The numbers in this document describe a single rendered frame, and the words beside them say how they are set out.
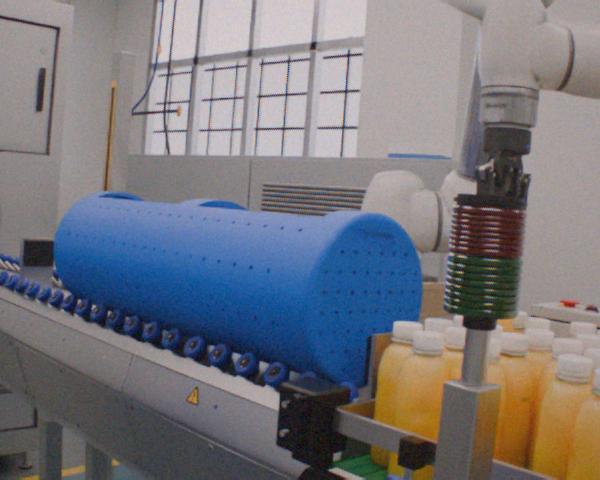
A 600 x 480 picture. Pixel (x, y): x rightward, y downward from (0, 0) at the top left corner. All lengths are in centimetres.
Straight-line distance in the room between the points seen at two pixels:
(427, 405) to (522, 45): 55
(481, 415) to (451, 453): 4
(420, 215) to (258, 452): 82
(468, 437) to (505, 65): 65
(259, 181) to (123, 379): 204
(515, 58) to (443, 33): 299
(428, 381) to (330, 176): 231
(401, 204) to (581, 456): 110
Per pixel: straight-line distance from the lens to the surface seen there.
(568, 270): 396
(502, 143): 113
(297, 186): 327
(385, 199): 180
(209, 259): 128
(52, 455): 205
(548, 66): 115
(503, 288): 61
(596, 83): 119
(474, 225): 60
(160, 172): 404
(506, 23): 115
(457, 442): 64
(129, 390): 152
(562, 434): 85
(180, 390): 139
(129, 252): 149
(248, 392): 124
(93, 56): 690
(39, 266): 224
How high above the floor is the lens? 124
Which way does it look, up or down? 3 degrees down
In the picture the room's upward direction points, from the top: 4 degrees clockwise
